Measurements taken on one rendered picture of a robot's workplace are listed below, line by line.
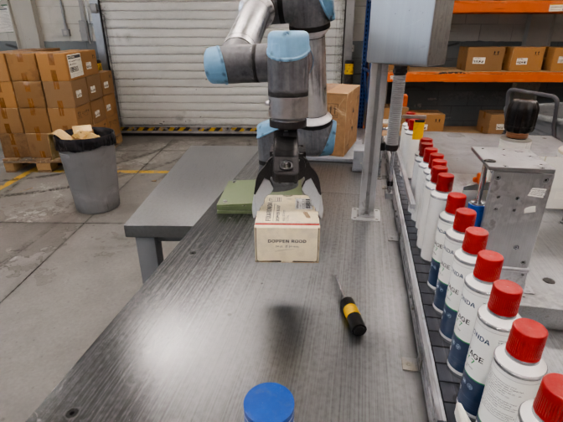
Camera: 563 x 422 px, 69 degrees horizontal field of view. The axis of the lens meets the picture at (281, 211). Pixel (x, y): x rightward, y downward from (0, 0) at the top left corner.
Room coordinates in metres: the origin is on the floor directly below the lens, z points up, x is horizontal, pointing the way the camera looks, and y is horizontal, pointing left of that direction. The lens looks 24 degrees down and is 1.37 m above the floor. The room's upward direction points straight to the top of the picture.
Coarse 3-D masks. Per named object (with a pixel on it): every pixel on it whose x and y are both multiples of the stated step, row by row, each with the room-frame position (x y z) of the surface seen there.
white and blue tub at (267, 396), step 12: (264, 384) 0.44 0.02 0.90; (276, 384) 0.44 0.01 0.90; (252, 396) 0.42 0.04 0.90; (264, 396) 0.42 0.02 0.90; (276, 396) 0.42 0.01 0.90; (288, 396) 0.42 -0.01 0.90; (252, 408) 0.40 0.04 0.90; (264, 408) 0.40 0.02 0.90; (276, 408) 0.40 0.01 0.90; (288, 408) 0.40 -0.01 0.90; (252, 420) 0.38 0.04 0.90; (264, 420) 0.38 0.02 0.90; (276, 420) 0.38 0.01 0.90; (288, 420) 0.38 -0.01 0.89
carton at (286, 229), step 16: (272, 208) 0.77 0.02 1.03; (288, 208) 0.77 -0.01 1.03; (304, 208) 0.77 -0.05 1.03; (256, 224) 0.69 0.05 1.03; (272, 224) 0.69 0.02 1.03; (288, 224) 0.69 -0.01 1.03; (304, 224) 0.69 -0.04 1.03; (256, 240) 0.68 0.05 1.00; (272, 240) 0.68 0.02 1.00; (288, 240) 0.68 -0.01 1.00; (304, 240) 0.68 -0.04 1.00; (256, 256) 0.68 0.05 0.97; (272, 256) 0.68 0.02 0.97; (288, 256) 0.68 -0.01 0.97; (304, 256) 0.68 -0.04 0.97
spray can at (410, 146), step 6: (414, 120) 1.38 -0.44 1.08; (408, 126) 1.39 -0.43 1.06; (408, 132) 1.37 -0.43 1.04; (408, 138) 1.37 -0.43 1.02; (408, 144) 1.37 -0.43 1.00; (414, 144) 1.36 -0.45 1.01; (408, 150) 1.37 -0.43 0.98; (414, 150) 1.36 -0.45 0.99; (402, 156) 1.39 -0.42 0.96; (408, 156) 1.37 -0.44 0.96; (414, 156) 1.36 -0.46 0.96; (408, 162) 1.36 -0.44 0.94; (408, 168) 1.36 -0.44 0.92; (408, 174) 1.36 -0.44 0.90
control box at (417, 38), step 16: (384, 0) 1.10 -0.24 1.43; (400, 0) 1.06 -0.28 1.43; (416, 0) 1.04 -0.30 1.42; (432, 0) 1.01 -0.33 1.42; (448, 0) 1.04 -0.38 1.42; (384, 16) 1.09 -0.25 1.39; (400, 16) 1.06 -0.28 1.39; (416, 16) 1.03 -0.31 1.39; (432, 16) 1.01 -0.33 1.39; (448, 16) 1.05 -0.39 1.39; (384, 32) 1.09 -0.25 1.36; (400, 32) 1.06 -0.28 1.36; (416, 32) 1.03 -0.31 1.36; (432, 32) 1.01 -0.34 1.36; (448, 32) 1.06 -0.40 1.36; (368, 48) 1.12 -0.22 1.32; (384, 48) 1.09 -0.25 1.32; (400, 48) 1.05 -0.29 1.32; (416, 48) 1.03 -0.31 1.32; (432, 48) 1.01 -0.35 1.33; (400, 64) 1.05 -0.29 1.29; (416, 64) 1.02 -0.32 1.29; (432, 64) 1.02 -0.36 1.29
